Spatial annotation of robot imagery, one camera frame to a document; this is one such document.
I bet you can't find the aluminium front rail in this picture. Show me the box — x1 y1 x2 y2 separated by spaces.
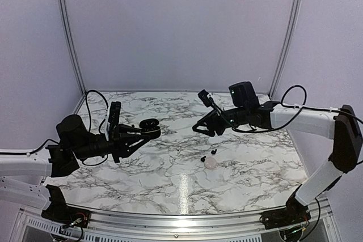
10 198 341 241

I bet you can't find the aluminium corner post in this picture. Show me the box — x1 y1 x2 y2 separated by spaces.
268 0 301 98
58 0 87 96

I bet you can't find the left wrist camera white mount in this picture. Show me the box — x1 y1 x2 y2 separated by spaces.
104 101 121 141

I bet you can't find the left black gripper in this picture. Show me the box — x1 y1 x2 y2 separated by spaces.
73 124 150 164

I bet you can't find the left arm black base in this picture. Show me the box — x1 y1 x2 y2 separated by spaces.
41 185 90 228

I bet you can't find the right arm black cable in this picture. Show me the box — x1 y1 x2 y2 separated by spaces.
209 84 363 166

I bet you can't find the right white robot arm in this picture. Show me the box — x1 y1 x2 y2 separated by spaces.
192 81 362 224

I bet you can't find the pink round earbud case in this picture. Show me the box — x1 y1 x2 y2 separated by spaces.
204 157 217 169

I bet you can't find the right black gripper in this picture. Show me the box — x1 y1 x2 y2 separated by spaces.
192 105 248 137

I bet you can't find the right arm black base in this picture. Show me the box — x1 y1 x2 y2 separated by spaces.
259 193 311 230

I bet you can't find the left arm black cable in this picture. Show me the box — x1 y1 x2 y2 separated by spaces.
0 90 110 166

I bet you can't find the right aluminium corner post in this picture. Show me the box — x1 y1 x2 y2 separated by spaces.
268 0 301 98

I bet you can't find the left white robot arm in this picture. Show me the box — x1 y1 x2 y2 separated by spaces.
1 114 161 222

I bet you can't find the left aluminium corner post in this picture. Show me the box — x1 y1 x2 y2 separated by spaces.
58 0 87 96

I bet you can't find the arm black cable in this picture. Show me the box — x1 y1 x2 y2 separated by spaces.
209 84 363 166
0 90 110 166

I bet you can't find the black earbud charging case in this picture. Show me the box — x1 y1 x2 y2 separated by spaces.
139 118 161 139

